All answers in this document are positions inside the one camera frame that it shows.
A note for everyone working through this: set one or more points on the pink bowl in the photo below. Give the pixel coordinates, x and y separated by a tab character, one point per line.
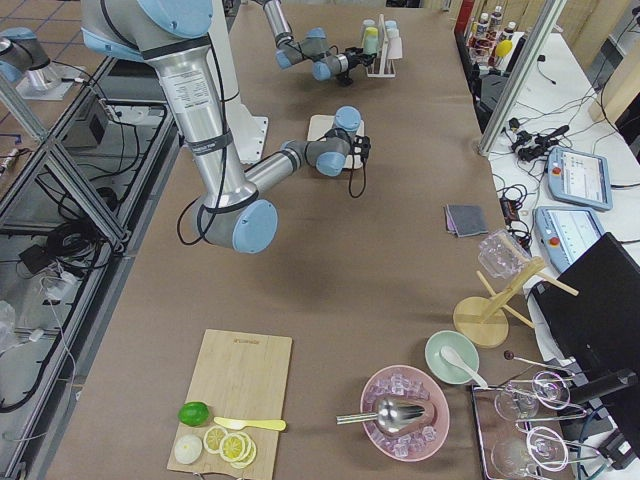
412	414

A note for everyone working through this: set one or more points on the green cup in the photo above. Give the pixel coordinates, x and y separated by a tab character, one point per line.
370	44

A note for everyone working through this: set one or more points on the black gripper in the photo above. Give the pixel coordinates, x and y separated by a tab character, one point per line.
353	56
358	161

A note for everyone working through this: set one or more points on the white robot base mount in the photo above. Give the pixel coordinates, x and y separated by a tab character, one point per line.
249	131

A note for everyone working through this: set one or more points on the green lime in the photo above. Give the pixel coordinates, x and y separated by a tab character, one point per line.
194	414

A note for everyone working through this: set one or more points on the teach pendant tablet far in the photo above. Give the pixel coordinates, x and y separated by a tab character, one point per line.
579	178

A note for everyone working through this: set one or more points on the teach pendant tablet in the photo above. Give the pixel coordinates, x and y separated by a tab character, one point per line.
579	178
566	233

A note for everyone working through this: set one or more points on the white wire cup rack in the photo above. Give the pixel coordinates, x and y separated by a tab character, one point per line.
382	67

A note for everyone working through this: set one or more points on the yellow lemon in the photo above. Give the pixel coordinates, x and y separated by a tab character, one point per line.
503	48

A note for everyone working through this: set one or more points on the cream white cup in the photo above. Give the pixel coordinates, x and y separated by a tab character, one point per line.
392	34

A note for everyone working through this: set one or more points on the half white onion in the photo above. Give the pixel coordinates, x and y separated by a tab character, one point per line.
187	449

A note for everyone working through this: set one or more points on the cream rabbit tray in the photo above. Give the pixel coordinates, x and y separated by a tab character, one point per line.
318	125

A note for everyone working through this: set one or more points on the wooden cup tree stand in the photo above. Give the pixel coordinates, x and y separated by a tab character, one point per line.
483	320

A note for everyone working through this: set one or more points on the yellow plastic knife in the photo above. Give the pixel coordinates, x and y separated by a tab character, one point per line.
241	424

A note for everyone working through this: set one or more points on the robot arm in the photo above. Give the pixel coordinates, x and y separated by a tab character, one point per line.
326	63
173	38

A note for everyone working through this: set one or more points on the wine glass rack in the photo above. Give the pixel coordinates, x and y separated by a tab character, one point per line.
536	429

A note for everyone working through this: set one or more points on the grey blue cup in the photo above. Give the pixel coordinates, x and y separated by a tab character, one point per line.
366	23

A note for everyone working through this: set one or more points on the aluminium frame post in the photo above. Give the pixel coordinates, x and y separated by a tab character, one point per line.
527	59

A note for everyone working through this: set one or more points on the metal ice scoop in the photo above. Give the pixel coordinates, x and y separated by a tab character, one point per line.
393	415

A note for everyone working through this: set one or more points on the black laptop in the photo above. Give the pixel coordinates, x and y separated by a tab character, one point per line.
599	327

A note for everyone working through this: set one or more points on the white ceramic spoon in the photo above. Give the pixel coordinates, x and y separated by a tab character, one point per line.
450	355

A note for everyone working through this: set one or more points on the clear ice cubes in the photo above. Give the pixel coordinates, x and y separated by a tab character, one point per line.
409	383

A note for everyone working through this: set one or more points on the clear glass mug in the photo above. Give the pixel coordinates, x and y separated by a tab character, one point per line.
501	255

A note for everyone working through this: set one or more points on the wooden cutting board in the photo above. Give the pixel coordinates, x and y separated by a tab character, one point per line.
240	376

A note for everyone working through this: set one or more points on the pink cup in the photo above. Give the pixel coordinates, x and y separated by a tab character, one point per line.
395	49

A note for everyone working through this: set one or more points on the grey folded cloth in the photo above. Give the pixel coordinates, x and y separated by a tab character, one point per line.
465	220

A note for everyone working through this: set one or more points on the lemon slices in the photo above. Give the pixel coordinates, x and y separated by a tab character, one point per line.
236	448

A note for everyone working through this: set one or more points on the teach pendant tablet near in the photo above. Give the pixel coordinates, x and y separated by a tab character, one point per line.
566	233

